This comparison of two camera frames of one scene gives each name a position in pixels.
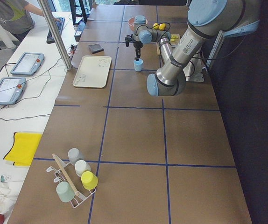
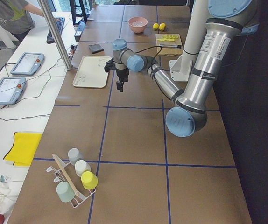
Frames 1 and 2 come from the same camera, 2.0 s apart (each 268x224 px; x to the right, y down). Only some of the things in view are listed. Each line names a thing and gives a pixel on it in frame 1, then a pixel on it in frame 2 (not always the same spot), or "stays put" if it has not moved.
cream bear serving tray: [92, 71] stays put
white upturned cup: [81, 166] stays put
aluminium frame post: [56, 33] stays put
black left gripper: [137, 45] to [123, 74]
